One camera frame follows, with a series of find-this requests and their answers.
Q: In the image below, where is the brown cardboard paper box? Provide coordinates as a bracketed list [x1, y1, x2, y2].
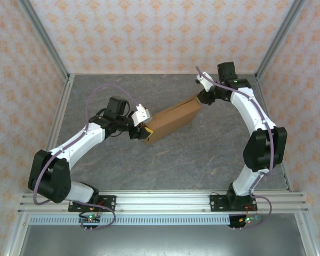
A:
[142, 95, 203, 146]

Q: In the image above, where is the small green-lit controller board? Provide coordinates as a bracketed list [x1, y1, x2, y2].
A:
[238, 214, 261, 225]
[78, 212, 102, 224]

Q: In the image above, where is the grey metal shelf panel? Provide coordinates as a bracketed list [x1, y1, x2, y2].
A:
[18, 225, 309, 256]

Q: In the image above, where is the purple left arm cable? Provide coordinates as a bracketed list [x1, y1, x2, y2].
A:
[32, 84, 141, 230]

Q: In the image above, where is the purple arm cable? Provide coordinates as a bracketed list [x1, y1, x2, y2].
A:
[195, 66, 273, 230]
[32, 84, 141, 230]

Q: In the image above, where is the aluminium table side rail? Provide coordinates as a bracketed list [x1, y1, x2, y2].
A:
[255, 74, 294, 193]
[31, 74, 75, 193]

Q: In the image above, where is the aluminium frame post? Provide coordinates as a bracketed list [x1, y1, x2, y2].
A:
[17, 0, 71, 81]
[255, 0, 307, 81]

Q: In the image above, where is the long aluminium mounting rail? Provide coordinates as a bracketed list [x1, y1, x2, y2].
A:
[17, 189, 309, 214]

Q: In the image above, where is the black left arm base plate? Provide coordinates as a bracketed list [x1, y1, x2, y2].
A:
[67, 195, 117, 213]

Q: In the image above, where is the grey slotted cable duct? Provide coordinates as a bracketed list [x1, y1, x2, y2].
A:
[28, 215, 232, 226]

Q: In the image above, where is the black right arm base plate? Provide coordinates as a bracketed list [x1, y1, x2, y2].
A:
[209, 194, 258, 213]

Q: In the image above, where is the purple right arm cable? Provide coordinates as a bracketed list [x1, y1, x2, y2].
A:
[195, 66, 273, 230]

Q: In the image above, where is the aluminium frame leg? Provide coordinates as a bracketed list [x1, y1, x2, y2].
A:
[294, 213, 320, 256]
[4, 213, 30, 256]

